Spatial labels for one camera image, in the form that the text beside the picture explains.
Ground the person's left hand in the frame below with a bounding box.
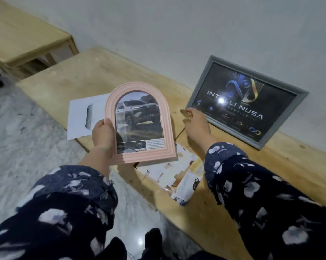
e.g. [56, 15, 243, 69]
[92, 118, 117, 157]

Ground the person's left forearm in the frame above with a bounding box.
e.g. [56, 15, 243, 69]
[0, 147, 119, 260]

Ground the white logo print sheet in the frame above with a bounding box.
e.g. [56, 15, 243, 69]
[67, 93, 112, 140]

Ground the pink arched picture frame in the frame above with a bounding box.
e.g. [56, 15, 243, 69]
[104, 81, 177, 166]

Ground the person's right foot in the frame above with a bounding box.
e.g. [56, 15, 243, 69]
[144, 227, 163, 255]

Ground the grey picture frame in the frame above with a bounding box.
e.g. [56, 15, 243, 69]
[186, 55, 310, 151]

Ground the person's left foot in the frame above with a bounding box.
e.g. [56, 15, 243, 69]
[98, 237, 128, 260]

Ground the person's dark floral dress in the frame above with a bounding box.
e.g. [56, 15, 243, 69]
[187, 250, 226, 260]

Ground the person's foot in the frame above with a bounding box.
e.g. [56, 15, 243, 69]
[98, 237, 128, 260]
[144, 227, 163, 255]

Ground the pale paper sheet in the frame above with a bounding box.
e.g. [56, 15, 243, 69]
[136, 143, 204, 207]

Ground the person's right forearm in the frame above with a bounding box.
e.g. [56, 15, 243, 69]
[203, 138, 326, 260]

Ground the small wooden bench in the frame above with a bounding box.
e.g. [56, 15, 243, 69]
[0, 0, 80, 79]

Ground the person's right hand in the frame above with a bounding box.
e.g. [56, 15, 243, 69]
[183, 107, 215, 146]

